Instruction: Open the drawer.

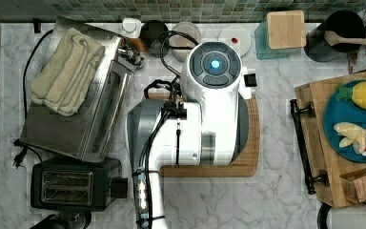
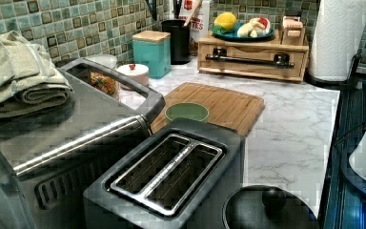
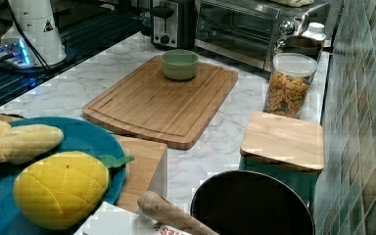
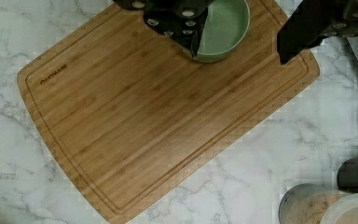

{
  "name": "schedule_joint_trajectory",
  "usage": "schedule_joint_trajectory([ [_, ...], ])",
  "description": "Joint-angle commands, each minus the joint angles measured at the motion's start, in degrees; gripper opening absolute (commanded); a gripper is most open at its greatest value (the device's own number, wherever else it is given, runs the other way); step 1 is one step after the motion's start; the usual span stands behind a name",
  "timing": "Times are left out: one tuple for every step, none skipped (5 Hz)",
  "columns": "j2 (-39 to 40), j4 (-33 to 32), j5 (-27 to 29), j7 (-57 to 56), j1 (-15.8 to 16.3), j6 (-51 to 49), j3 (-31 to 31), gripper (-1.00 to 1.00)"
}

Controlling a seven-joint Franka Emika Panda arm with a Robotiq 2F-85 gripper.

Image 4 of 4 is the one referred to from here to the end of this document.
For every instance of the green ceramic bowl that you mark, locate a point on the green ceramic bowl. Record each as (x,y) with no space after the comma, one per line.
(226,26)

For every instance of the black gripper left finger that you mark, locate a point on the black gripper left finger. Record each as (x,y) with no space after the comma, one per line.
(180,20)

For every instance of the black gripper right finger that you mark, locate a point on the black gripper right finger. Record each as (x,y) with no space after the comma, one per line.
(312,22)

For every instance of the bamboo cutting board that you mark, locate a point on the bamboo cutting board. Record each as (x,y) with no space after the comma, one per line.
(128,116)

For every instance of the glass jar with white lid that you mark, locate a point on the glass jar with white lid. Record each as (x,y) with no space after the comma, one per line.
(313,204)

